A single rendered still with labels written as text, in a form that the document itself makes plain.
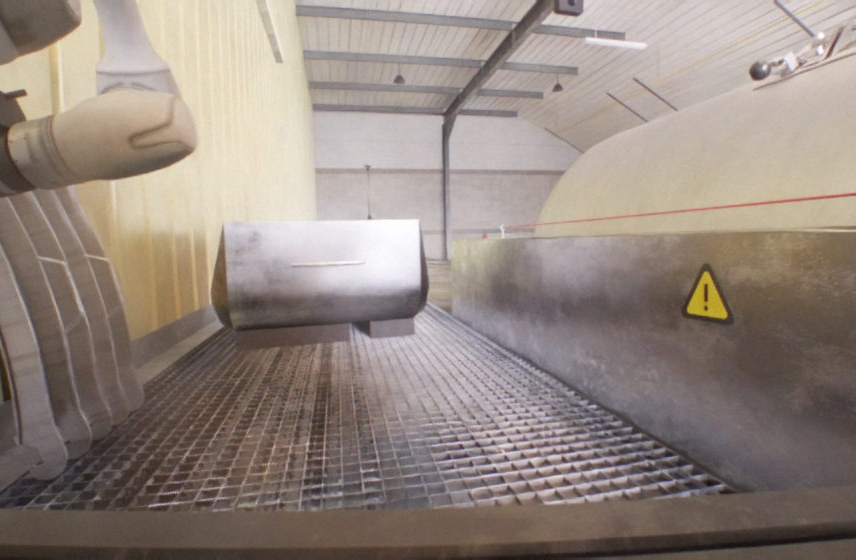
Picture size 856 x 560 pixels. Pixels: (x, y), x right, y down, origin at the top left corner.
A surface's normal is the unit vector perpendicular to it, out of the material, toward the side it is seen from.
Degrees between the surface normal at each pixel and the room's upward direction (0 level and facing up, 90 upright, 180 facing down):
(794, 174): 65
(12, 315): 90
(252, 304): 107
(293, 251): 89
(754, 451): 90
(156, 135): 113
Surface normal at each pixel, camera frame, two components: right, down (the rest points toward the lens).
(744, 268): -0.98, 0.04
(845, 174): -0.91, -0.34
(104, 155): 0.29, 0.62
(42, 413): 0.20, 0.08
